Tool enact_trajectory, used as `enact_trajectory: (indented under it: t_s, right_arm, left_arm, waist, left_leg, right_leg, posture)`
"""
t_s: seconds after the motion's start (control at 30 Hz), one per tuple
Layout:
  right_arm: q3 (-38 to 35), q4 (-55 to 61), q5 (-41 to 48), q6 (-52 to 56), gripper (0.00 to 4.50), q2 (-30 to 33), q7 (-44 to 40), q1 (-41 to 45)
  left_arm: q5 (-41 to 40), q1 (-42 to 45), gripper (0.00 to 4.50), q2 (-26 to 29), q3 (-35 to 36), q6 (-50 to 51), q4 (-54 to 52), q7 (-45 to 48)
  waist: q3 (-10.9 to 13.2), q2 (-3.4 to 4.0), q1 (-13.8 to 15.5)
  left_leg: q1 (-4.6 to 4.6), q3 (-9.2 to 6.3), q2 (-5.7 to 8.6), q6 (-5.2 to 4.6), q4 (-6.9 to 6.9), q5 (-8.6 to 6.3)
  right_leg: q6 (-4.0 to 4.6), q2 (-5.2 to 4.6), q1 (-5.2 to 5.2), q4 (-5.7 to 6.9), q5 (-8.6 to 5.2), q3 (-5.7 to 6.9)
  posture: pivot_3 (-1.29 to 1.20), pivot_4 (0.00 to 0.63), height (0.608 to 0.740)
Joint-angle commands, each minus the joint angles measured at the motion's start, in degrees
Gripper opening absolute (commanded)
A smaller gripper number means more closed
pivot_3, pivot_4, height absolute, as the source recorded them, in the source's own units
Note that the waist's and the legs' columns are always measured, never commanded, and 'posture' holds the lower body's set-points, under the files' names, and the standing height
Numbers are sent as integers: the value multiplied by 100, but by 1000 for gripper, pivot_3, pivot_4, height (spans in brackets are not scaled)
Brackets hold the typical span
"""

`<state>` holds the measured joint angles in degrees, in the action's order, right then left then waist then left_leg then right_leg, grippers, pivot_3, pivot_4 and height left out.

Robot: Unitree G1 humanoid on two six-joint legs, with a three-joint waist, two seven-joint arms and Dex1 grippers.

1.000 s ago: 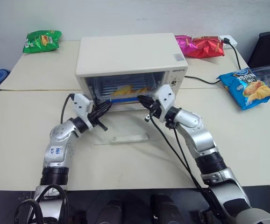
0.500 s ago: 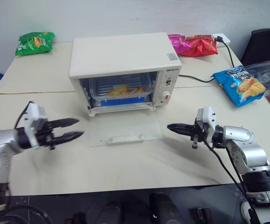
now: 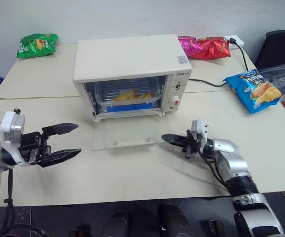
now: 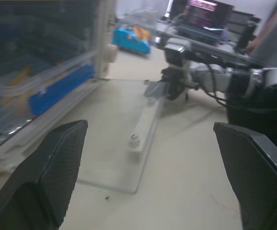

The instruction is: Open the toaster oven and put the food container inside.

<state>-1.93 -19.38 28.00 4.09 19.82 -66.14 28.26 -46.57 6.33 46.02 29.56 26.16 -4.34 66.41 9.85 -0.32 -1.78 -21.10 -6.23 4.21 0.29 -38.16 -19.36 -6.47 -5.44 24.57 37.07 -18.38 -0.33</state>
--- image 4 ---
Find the dark robot torso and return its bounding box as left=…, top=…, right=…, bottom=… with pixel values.
left=225, top=0, right=277, bottom=161

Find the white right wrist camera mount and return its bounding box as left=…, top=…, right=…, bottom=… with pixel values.
left=163, top=39, right=194, bottom=83

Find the clear food container blue lid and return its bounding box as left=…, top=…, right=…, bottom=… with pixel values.
left=0, top=46, right=96, bottom=127

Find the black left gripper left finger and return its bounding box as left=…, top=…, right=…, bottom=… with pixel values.
left=0, top=119, right=89, bottom=230

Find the glass oven door with handle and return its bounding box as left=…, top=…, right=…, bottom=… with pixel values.
left=77, top=78, right=169, bottom=195

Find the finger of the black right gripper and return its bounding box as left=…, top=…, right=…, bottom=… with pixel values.
left=144, top=80, right=170, bottom=99

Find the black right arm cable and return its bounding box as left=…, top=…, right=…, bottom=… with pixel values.
left=207, top=62, right=228, bottom=106

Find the clear plastic storage bin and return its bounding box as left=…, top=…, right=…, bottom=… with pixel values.
left=0, top=0, right=119, bottom=183

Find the blue snack bag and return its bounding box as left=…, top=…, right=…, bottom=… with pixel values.
left=111, top=26, right=152, bottom=57

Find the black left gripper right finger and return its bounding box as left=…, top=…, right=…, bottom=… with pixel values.
left=213, top=121, right=277, bottom=230

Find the monitor with pink screen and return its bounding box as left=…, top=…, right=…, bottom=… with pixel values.
left=170, top=0, right=234, bottom=31

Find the clear acrylic stand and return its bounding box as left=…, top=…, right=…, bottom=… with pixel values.
left=152, top=18, right=252, bottom=66

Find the black upright device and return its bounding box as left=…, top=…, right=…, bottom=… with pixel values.
left=233, top=16, right=261, bottom=53

